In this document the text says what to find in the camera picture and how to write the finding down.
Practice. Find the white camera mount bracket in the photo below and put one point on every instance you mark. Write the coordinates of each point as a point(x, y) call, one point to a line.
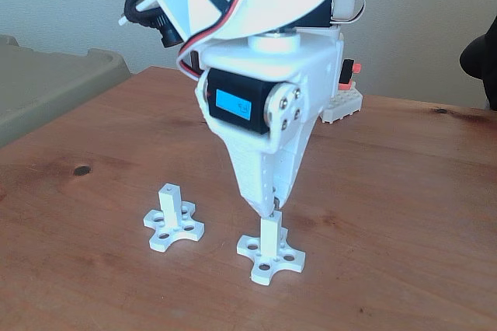
point(171, 1)

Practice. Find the brown wooden post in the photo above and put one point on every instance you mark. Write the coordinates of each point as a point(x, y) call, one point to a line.
point(196, 65)

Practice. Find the small metal screw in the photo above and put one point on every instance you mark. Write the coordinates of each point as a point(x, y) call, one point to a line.
point(273, 214)

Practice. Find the beige plastic bin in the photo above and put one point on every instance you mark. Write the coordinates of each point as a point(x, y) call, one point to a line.
point(46, 82)

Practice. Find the orange and black table clamp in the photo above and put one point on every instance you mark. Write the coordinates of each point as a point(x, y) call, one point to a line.
point(356, 68)

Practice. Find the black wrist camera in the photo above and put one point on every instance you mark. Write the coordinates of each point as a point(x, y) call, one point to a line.
point(169, 33)

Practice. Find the person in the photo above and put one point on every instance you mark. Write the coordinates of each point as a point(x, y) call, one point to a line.
point(481, 59)

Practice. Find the white cross-base post stand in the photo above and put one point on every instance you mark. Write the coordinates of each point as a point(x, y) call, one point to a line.
point(171, 206)
point(270, 237)

